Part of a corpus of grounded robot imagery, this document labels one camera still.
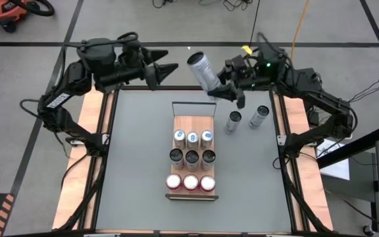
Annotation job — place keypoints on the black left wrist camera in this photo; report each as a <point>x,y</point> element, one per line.
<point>150,83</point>

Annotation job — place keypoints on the silver blue Red Bull can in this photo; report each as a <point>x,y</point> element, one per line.
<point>206,136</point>
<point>192,138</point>
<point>179,136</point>

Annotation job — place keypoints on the black aluminium rig frame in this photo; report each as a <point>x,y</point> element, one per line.
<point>176,88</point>

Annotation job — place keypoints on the black caster wheel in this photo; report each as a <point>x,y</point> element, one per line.
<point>368,229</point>

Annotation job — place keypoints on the orange shop vacuum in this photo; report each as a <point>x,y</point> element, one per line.
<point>2,10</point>

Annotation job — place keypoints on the white Celsius energy can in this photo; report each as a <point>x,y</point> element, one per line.
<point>258,118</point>
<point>208,158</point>
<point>176,158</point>
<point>232,123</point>
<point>204,72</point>
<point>192,159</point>

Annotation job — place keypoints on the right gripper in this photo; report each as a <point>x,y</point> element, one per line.
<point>243,74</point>

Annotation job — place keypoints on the black desk beam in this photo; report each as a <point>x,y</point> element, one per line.
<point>354,146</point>

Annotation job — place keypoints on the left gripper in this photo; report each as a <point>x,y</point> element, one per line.
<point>133,64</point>

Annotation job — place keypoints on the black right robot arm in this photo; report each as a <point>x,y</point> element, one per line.
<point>324,98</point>

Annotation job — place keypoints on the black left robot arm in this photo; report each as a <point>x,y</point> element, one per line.
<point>67,82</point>

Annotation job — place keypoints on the white paper sheet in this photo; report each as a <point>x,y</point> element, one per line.
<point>337,168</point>

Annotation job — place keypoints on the red Fanta soda can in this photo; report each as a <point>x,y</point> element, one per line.
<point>190,182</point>
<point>173,181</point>
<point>207,183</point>

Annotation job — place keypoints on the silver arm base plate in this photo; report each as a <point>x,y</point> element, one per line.
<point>281,140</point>
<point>76,142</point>

